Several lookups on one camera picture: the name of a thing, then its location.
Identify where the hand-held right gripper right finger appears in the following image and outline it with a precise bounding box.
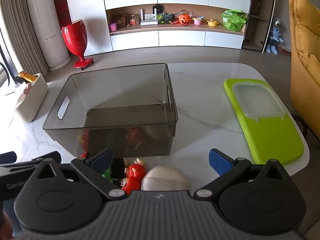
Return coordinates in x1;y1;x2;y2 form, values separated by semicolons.
194;149;285;200

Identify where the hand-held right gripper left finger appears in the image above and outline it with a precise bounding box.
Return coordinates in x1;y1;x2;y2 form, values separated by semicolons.
37;149;127;200

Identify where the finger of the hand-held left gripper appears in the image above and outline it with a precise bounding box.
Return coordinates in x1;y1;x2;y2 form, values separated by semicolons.
31;151;62;163

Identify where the crocheted doll with red hat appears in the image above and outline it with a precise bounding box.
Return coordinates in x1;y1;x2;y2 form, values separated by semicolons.
79;152;129;188

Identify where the red doll toy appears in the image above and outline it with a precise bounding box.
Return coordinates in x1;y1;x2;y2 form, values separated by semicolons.
120;158;147;195

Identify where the beige round plush toy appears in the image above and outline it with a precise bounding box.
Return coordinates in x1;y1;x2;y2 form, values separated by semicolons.
140;164;190;192

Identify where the smoky transparent storage bin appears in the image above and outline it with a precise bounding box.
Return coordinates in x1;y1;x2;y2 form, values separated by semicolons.
42;62;178;157

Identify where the white plastic container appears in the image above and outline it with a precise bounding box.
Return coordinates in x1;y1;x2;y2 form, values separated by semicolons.
14;73;49;123

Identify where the pink toy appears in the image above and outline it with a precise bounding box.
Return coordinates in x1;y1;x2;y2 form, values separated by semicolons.
21;82;33;95

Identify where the yellow toy car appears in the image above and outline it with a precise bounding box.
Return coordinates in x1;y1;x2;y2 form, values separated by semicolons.
19;71;37;82

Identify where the red bottle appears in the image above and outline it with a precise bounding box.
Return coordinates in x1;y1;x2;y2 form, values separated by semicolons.
61;19;94;68

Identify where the white column air conditioner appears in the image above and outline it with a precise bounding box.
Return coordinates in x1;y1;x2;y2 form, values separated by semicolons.
24;0;71;71

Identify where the yellow padded chair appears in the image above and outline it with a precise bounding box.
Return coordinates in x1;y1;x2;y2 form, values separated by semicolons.
288;0;320;140

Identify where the blue robot figure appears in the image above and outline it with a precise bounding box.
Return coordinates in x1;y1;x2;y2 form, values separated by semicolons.
266;17;285;54

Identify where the wooden toy house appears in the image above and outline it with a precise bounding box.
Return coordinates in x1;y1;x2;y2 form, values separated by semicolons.
112;14;128;29

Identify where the green plastic bag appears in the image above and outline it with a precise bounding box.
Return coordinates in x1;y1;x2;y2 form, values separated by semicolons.
221;9;247;32

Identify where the beige curtain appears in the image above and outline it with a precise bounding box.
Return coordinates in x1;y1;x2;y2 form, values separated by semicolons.
0;0;49;77

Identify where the orange pumpkin bucket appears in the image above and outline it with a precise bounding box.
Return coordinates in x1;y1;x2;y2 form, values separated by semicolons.
178;14;192;26

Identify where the green toy truck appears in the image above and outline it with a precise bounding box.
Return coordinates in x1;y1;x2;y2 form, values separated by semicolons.
156;13;173;25

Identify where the dark open-shelf cabinet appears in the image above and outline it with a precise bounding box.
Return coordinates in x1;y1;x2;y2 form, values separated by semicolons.
242;0;278;53

